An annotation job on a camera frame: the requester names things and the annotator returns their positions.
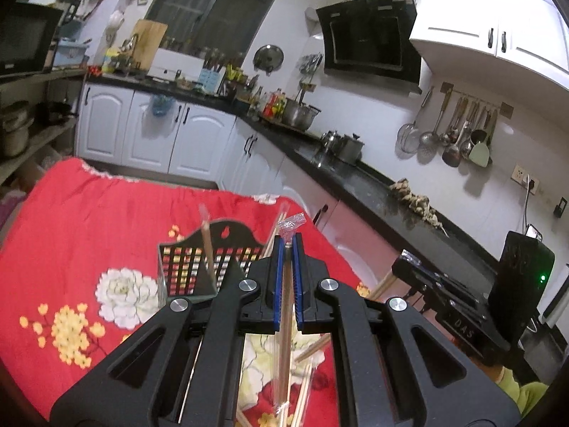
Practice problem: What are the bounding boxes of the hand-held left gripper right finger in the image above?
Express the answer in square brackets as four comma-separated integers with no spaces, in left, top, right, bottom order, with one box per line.
[291,233,523,427]

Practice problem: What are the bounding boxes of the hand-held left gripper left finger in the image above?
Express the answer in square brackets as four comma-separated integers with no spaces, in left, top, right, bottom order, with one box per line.
[49,233,294,427]

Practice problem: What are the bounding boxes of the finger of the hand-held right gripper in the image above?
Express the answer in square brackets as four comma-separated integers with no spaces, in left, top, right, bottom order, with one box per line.
[391,258,447,298]

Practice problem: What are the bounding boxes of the black plastic utensil basket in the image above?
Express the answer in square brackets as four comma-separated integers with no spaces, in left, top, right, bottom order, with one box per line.
[158,219,267,307]

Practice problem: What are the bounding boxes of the person's right forearm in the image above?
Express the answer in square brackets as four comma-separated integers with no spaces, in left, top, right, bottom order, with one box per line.
[494,364,551,420]

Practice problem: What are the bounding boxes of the row of hanging kitchen utensils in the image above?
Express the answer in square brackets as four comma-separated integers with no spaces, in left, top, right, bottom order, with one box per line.
[395,84,501,170]

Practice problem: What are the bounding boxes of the dried garlic bunch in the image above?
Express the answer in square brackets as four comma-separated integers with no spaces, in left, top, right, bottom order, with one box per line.
[389,178,450,237]

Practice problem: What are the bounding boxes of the black appliance with green light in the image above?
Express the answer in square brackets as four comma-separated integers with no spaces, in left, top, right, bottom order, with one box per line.
[486,230,556,348]

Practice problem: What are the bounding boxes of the black stone countertop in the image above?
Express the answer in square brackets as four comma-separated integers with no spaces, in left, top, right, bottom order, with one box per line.
[84,71,503,276]

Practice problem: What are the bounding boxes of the steel pot with lid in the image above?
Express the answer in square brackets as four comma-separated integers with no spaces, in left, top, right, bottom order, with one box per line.
[335,133,366,165]

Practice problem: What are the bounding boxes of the wooden board under pot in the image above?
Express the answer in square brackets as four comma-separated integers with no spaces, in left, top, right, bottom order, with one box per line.
[260,116,321,137]

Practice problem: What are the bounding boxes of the white base cabinets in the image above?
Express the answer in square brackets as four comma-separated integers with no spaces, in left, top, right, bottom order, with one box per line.
[75,82,401,285]

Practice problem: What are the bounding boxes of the large steel stock pot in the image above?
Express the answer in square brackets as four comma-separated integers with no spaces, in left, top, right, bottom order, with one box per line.
[281,95,321,131]

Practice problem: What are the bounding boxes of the row of condiment bottles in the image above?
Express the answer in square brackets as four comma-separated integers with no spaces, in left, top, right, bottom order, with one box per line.
[222,64,287,121]

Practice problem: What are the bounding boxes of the red floral tablecloth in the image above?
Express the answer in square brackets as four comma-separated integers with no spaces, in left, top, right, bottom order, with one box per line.
[0,155,371,427]

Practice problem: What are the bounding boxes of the blue white knife block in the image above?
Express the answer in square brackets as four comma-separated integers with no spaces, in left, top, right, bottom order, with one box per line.
[198,49,227,95]

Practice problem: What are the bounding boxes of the blue plastic bag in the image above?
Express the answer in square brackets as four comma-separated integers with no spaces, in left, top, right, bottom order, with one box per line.
[149,93,174,119]

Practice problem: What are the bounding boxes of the small hanging utensil rack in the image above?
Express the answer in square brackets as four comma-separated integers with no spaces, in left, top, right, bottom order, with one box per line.
[299,52,324,94]

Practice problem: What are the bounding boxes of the round steel pot lid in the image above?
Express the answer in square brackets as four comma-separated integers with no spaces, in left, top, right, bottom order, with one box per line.
[253,44,285,74]

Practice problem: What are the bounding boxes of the white countertop appliance box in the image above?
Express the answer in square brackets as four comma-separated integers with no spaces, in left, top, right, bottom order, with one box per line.
[147,49,209,81]

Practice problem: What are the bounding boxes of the black range hood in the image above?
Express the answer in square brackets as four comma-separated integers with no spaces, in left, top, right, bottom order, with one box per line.
[315,0,423,95]

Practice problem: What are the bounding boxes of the wooden cutting board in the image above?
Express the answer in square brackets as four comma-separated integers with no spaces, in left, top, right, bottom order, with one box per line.
[131,19,169,65]

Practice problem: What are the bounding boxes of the steel faucet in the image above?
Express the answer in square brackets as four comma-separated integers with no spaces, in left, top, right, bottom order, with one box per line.
[120,36,139,62]

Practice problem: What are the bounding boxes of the dark framed window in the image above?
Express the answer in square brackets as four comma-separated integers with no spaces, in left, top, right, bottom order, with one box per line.
[144,0,296,60]

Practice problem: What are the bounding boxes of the black wok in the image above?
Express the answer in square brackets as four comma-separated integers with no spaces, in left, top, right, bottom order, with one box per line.
[36,100,78,127]

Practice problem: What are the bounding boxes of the steel pot on shelf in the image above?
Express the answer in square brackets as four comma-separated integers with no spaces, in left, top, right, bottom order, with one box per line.
[0,102,34,157]

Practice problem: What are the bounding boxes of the blue dish basin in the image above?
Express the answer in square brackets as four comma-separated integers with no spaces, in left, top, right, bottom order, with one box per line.
[55,38,90,68]

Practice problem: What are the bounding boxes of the metal storage shelf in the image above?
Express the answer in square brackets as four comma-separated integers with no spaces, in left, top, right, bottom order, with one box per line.
[0,67,87,188]

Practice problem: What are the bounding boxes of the black microwave oven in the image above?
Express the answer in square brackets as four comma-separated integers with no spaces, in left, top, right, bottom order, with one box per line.
[0,2,65,78]

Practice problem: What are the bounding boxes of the white wall outlet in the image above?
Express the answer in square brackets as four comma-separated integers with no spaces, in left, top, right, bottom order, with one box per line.
[511,164,541,195]

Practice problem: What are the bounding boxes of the white wall cabinet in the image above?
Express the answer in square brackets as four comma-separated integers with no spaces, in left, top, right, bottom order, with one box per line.
[409,0,569,74]

